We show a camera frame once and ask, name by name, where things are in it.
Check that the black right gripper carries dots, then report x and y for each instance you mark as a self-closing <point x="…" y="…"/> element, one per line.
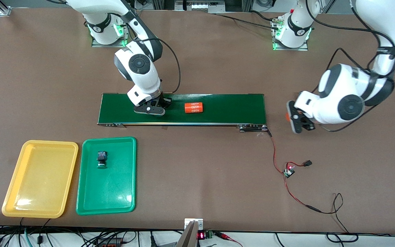
<point x="165" y="101"/>

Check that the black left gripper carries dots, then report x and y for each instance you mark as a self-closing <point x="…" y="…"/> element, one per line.
<point x="305" y="126"/>

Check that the green push button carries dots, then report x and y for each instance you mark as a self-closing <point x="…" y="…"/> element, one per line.
<point x="101" y="159"/>

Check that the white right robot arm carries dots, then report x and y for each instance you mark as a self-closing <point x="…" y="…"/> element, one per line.
<point x="144" y="79"/>

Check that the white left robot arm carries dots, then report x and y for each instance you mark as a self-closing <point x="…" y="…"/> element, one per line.
<point x="338" y="92"/>

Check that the small black connector plug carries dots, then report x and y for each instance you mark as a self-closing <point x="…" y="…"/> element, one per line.
<point x="308" y="163"/>

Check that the small black circuit board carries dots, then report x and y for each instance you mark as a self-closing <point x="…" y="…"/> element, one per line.
<point x="289" y="172"/>

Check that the green conveyor belt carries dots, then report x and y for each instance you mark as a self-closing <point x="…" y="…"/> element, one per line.
<point x="228" y="109"/>

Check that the white power strip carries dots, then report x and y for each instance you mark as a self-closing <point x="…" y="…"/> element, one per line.
<point x="204" y="6"/>

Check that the green plastic tray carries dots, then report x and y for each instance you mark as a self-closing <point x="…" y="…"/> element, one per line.
<point x="106" y="192"/>

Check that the red digit display module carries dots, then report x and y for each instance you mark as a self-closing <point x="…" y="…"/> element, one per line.
<point x="202" y="235"/>

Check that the red clip lead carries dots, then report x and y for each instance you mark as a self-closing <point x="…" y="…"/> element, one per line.
<point x="226" y="236"/>

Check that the yellow plastic tray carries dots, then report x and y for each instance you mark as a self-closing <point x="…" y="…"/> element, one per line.
<point x="39" y="178"/>

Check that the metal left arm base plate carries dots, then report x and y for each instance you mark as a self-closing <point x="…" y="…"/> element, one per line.
<point x="300" y="49"/>

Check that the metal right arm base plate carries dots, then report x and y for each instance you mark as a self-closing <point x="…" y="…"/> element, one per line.
<point x="110" y="45"/>

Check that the grey metal camera bracket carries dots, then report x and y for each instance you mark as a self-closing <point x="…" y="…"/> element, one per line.
<point x="190" y="235"/>

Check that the aluminium frame profile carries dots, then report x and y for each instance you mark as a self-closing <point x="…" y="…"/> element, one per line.
<point x="3" y="9"/>

